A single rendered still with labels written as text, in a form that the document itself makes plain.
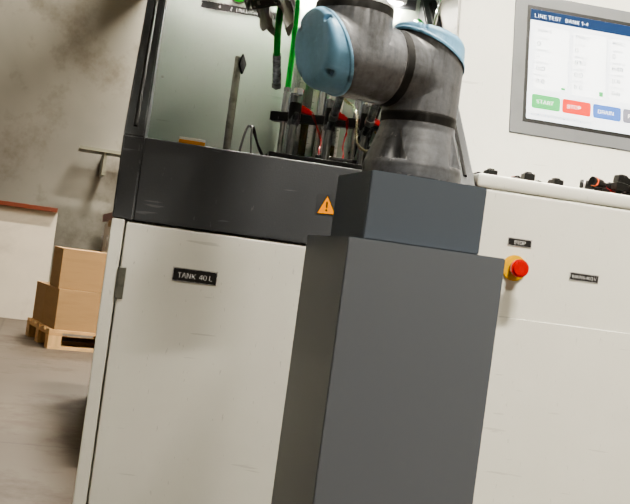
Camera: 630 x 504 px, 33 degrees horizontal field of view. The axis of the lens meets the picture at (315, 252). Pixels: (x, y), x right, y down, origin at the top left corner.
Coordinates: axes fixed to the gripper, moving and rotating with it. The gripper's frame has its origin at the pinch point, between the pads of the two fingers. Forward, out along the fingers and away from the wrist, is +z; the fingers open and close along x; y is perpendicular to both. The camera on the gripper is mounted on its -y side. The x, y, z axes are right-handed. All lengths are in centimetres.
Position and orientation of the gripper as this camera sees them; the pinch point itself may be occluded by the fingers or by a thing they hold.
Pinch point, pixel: (281, 28)
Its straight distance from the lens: 221.9
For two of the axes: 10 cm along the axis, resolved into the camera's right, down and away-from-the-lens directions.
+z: 2.4, 7.5, 6.2
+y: -1.4, 6.5, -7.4
